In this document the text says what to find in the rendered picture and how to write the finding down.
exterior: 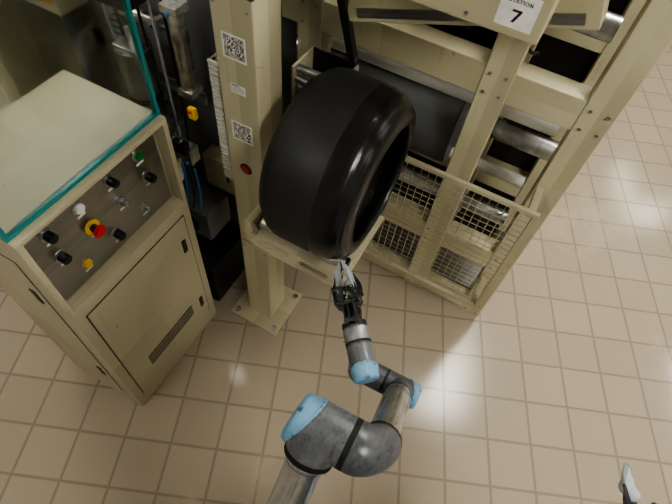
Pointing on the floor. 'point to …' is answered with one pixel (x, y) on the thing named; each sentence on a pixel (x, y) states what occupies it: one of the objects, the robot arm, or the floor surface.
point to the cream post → (268, 115)
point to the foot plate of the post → (265, 315)
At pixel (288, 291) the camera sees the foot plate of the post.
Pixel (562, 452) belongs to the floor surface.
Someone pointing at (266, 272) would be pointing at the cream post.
